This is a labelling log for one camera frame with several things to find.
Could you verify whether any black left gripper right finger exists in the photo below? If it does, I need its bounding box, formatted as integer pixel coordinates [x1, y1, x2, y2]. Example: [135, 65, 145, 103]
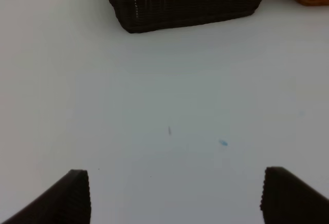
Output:
[260, 166, 328, 223]

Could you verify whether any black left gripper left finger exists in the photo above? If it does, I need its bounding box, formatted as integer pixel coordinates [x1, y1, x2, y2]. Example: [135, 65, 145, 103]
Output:
[4, 170, 91, 224]

